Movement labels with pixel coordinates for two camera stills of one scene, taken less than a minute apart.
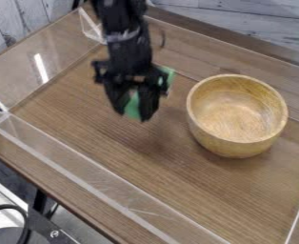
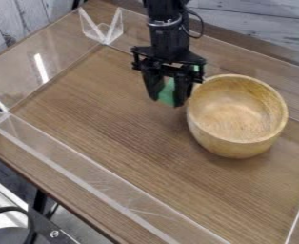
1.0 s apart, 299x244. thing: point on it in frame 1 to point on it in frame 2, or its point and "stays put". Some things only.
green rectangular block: x=133 y=104 to x=166 y=91
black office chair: x=38 y=231 stays put
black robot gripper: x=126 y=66 to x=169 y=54
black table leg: x=40 y=201 stays put
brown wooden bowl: x=234 y=114 stays put
